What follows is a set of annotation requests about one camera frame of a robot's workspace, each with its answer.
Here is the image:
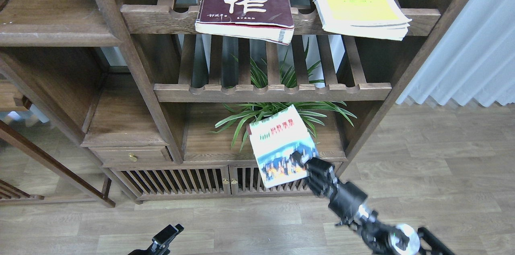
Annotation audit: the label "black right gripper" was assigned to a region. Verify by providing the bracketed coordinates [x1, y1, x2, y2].
[291, 152, 377, 227]

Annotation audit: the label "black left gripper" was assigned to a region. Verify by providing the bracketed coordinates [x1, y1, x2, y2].
[129, 224, 184, 255]

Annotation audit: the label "green cover picture book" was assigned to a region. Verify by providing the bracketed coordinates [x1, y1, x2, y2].
[247, 105, 319, 188]

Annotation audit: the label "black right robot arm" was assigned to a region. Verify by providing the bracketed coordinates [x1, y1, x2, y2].
[291, 151, 453, 255]

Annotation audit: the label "brass drawer knob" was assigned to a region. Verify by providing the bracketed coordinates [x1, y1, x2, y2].
[128, 154, 138, 162]

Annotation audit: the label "green spider plant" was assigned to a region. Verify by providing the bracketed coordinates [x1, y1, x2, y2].
[212, 50, 357, 151]

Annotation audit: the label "yellow green cover book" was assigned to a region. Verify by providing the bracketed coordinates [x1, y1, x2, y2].
[314, 0, 411, 41]

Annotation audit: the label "maroon book white characters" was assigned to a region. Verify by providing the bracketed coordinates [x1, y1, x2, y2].
[195, 0, 294, 45]

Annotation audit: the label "white pleated curtain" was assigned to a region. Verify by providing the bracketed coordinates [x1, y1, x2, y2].
[397, 0, 515, 107]

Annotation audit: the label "dark wooden bookshelf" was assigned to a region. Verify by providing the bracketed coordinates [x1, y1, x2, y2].
[1, 0, 469, 204]

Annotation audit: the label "dark wooden chair frame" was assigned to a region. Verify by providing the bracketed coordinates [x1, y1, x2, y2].
[0, 121, 115, 208]

